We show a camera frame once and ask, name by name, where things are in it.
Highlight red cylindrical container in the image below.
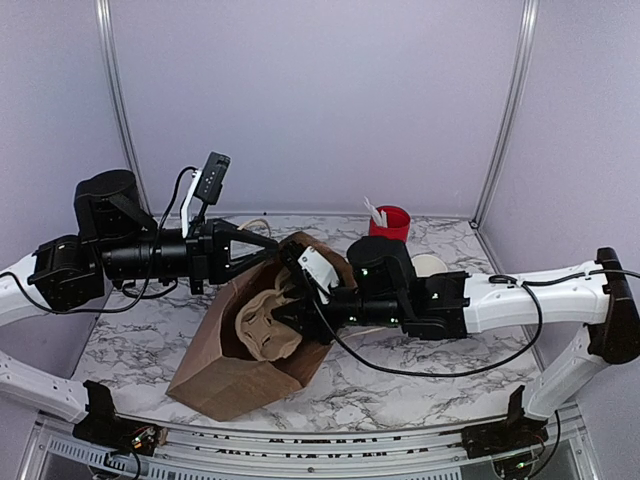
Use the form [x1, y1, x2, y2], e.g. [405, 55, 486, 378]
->
[368, 205, 411, 242]

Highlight aluminium frame post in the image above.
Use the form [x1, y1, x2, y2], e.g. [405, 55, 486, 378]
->
[471, 0, 540, 230]
[94, 0, 151, 213]

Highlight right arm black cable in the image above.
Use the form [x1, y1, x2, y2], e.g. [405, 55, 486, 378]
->
[319, 269, 640, 379]

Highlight brown pulp cup carrier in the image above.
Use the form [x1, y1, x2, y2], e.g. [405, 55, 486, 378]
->
[235, 289, 303, 362]

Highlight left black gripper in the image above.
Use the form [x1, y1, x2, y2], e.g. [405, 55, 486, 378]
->
[98, 214, 280, 296]

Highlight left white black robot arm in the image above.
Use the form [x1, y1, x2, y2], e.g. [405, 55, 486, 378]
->
[1, 155, 278, 325]

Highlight white wrapped straws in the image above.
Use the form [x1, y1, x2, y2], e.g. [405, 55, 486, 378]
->
[364, 197, 388, 228]

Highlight brown paper bag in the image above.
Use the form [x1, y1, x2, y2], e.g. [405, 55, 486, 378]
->
[166, 259, 330, 422]

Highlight front aluminium rail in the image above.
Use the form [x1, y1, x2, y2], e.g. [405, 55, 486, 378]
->
[17, 406, 603, 479]

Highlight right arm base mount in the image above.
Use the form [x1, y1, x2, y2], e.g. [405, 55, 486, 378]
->
[461, 422, 549, 459]

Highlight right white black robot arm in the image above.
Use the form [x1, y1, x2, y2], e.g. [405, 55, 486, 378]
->
[273, 236, 639, 448]

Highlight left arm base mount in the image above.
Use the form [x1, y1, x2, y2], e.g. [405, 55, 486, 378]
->
[72, 417, 167, 456]

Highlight stack of paper cups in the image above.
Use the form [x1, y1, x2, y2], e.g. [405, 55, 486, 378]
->
[411, 254, 448, 277]

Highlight left aluminium frame post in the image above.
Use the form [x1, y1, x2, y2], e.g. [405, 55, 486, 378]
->
[94, 0, 151, 213]

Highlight right aluminium frame post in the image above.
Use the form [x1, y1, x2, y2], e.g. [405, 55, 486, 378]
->
[471, 0, 540, 230]

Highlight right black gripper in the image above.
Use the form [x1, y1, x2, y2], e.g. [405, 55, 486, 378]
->
[271, 282, 407, 346]

